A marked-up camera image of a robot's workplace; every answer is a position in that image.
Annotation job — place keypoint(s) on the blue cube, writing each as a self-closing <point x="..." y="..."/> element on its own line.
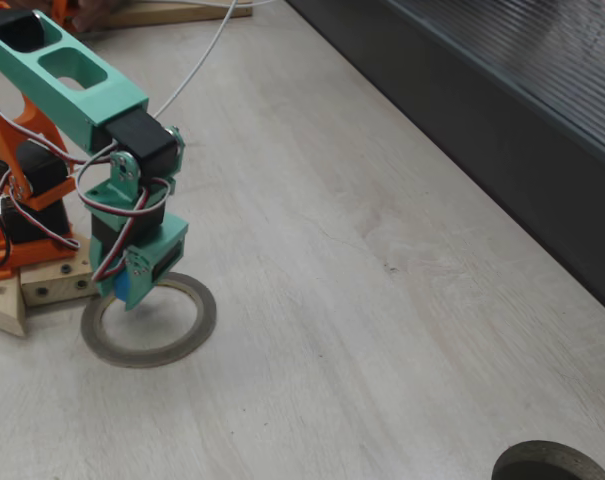
<point x="120" y="289"/>

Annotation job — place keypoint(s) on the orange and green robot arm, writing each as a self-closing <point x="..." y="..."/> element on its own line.
<point x="47" y="107"/>

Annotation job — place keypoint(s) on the person's hand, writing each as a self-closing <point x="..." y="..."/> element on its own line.
<point x="99" y="10"/>

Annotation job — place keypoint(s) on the wooden block with screw holes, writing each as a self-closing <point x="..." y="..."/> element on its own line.
<point x="57" y="285"/>

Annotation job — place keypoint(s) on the triangular wooden wedge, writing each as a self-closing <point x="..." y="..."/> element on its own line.
<point x="2" y="310"/>

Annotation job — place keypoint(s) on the light wooden plank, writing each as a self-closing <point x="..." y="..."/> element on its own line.
<point x="182" y="12"/>

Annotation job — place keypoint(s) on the ribbed translucent desk partition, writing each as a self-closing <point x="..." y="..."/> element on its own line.
<point x="482" y="125"/>

